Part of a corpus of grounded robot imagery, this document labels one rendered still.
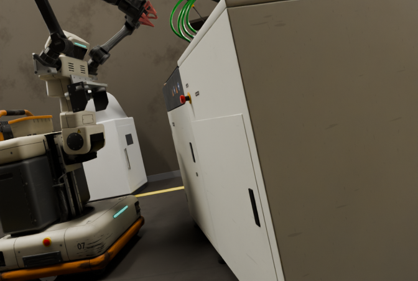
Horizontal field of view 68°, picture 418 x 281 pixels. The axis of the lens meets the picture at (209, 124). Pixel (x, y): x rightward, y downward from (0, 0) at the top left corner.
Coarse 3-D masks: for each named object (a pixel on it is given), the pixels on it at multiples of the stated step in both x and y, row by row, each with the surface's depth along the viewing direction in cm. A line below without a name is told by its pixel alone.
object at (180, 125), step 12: (180, 108) 155; (180, 120) 163; (180, 132) 172; (180, 144) 181; (192, 144) 146; (180, 156) 192; (192, 156) 151; (180, 168) 204; (192, 168) 161; (192, 180) 169; (192, 192) 178; (204, 192) 144; (192, 204) 188; (204, 204) 151; (204, 216) 158; (204, 228) 166
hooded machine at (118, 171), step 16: (112, 96) 368; (96, 112) 331; (112, 112) 343; (112, 128) 326; (128, 128) 356; (112, 144) 327; (128, 144) 347; (96, 160) 331; (112, 160) 328; (128, 160) 333; (96, 176) 332; (112, 176) 329; (128, 176) 330; (144, 176) 374; (96, 192) 333; (112, 192) 330; (128, 192) 328
